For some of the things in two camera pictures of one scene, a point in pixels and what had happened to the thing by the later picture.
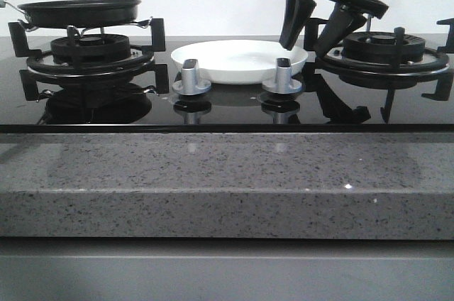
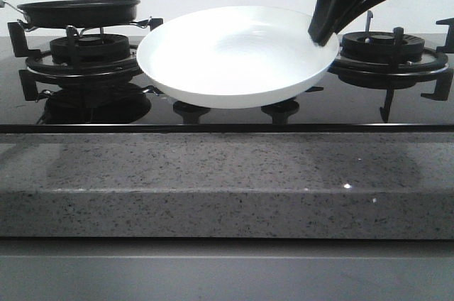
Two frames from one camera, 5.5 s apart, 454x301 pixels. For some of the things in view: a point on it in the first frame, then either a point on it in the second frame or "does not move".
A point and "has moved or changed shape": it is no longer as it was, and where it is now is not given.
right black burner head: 379,47 does not move
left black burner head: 91,48 does not move
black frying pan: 77,13 does not move
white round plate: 237,62 has moved or changed shape
